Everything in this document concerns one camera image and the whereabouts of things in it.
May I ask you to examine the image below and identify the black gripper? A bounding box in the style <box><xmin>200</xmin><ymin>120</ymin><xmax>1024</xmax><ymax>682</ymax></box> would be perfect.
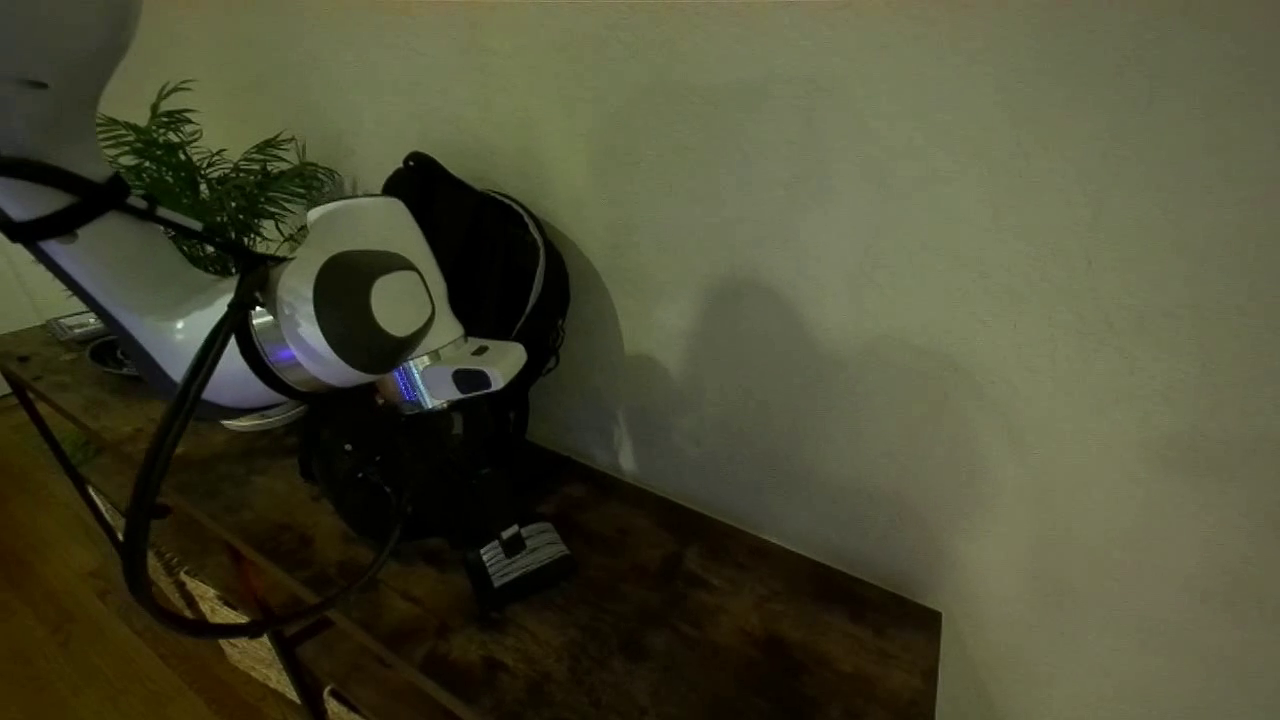
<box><xmin>301</xmin><ymin>394</ymin><xmax>537</xmax><ymax>563</ymax></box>

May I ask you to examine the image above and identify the black backpack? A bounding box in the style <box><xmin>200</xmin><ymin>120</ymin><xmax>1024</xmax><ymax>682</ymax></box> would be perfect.
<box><xmin>378</xmin><ymin>149</ymin><xmax>578</xmax><ymax>538</ymax></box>

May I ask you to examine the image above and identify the green potted palm plant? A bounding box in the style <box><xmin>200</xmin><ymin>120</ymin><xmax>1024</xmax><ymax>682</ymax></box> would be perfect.
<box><xmin>97</xmin><ymin>75</ymin><xmax>353</xmax><ymax>280</ymax></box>

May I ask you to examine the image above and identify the black metal table frame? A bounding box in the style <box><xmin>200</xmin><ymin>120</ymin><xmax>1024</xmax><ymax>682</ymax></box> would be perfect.
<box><xmin>0</xmin><ymin>364</ymin><xmax>338</xmax><ymax>720</ymax></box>

